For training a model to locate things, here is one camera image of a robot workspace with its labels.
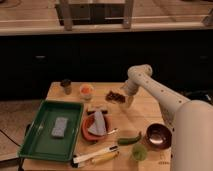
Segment small dark brown cup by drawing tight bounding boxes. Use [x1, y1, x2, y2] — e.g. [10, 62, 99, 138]
[60, 79, 72, 95]

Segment green cucumber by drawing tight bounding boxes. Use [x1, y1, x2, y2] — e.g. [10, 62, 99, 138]
[117, 132, 142, 145]

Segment grey blue sponge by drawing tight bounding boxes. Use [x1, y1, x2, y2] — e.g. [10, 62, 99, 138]
[51, 117, 68, 138]

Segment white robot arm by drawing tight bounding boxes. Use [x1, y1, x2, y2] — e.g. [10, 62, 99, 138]
[123, 64, 213, 171]

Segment yellow banana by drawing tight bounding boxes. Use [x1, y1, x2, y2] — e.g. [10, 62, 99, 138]
[91, 151, 119, 164]

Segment clear cup orange contents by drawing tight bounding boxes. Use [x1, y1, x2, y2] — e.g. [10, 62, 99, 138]
[79, 84, 94, 100]

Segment wooden chair frame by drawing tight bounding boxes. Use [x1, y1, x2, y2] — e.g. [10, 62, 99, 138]
[54, 0, 134, 31]

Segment dark red grape bunch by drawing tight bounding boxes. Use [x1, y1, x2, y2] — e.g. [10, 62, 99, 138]
[105, 91, 125, 103]

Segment black cable left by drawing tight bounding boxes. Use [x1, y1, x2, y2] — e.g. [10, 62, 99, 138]
[0, 129, 22, 148]

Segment orange red bowl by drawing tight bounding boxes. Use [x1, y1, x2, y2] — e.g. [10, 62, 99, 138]
[81, 114, 111, 141]

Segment metal spoon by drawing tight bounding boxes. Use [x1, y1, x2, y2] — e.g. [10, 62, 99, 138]
[107, 128, 118, 135]

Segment green plastic tray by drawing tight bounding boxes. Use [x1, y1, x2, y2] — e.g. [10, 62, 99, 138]
[18, 100, 84, 162]

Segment dark maroon bowl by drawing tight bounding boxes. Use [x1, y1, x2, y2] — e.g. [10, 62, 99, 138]
[146, 123, 172, 150]

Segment grey folded cloth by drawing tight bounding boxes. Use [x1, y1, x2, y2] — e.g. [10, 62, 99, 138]
[88, 111, 107, 136]

